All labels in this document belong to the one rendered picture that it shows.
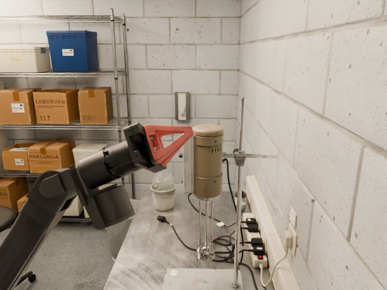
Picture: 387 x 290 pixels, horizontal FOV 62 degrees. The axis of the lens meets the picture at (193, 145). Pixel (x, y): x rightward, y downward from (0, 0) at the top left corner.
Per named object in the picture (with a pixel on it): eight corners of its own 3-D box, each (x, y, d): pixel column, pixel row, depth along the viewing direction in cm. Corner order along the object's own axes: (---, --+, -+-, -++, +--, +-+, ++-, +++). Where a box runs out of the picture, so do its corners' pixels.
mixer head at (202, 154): (178, 202, 105) (177, 129, 98) (180, 189, 116) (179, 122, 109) (223, 203, 105) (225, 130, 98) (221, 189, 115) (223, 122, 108)
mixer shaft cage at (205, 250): (196, 261, 113) (196, 196, 106) (196, 250, 120) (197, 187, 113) (215, 261, 113) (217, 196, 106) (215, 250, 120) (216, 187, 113)
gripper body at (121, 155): (144, 159, 50) (102, 176, 51) (164, 170, 60) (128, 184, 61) (132, 122, 52) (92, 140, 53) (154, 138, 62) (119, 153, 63)
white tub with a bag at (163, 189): (179, 202, 188) (178, 167, 182) (172, 213, 175) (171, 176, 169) (155, 199, 191) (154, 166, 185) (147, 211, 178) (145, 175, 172)
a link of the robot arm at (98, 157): (68, 163, 55) (83, 159, 60) (83, 200, 55) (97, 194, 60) (104, 147, 54) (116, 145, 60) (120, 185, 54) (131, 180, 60)
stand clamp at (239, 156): (201, 166, 105) (201, 151, 104) (201, 155, 116) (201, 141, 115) (278, 167, 105) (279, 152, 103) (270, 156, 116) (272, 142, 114)
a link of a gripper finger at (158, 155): (196, 144, 52) (143, 166, 53) (204, 153, 58) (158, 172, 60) (182, 107, 54) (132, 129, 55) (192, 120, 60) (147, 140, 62)
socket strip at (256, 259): (253, 268, 131) (254, 258, 130) (242, 218, 170) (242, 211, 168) (267, 268, 131) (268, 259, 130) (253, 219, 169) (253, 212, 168)
